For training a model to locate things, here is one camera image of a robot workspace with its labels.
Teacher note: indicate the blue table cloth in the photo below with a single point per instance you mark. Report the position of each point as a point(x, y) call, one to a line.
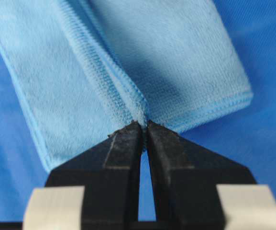
point(248, 135)

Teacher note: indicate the light blue towel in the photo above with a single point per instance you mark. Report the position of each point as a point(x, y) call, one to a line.
point(84, 68)

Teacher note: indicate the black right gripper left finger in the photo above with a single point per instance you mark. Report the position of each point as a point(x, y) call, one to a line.
point(96, 190)

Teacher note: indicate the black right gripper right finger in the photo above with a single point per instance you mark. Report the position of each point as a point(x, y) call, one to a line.
point(198, 189)

